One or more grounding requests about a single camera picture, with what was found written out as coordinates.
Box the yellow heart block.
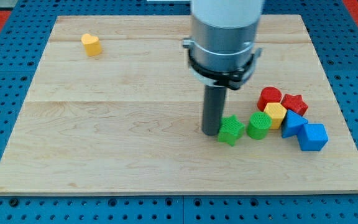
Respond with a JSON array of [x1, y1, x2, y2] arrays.
[[81, 34, 102, 57]]

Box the blue cube block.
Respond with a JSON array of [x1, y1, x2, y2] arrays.
[[297, 123, 329, 151]]

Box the green cylinder block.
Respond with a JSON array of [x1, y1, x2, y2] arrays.
[[246, 111, 272, 140]]

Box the red star block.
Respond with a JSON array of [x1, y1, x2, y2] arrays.
[[281, 94, 308, 116]]

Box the red cylinder block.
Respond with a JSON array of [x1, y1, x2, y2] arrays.
[[257, 86, 282, 111]]

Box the green star block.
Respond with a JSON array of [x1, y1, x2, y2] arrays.
[[218, 114, 245, 146]]

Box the blue triangle block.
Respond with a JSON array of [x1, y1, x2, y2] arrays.
[[281, 110, 308, 138]]

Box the yellow hexagon block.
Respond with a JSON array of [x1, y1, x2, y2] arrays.
[[264, 103, 287, 129]]

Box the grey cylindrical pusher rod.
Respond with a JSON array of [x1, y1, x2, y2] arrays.
[[201, 85, 226, 136]]

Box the light wooden board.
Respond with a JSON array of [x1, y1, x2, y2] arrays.
[[0, 15, 358, 196]]

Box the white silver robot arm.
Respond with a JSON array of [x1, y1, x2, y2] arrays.
[[182, 0, 265, 136]]

